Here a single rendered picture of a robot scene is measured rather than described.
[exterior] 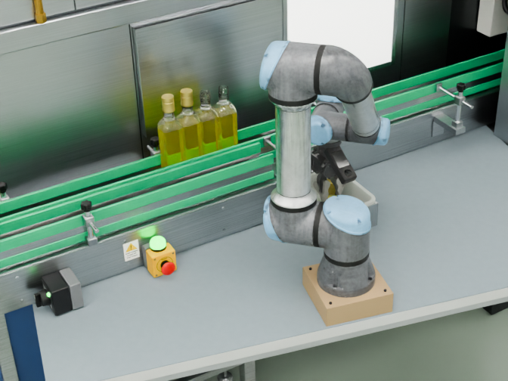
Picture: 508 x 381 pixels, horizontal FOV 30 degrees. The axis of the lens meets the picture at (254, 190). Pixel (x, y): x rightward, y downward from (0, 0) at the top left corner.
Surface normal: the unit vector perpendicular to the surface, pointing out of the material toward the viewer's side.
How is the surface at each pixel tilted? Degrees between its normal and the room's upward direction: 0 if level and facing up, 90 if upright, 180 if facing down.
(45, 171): 90
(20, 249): 90
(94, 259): 90
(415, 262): 0
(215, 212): 90
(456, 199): 0
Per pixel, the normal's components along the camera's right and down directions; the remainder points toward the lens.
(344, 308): 0.29, 0.52
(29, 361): 0.50, 0.47
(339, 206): 0.08, -0.81
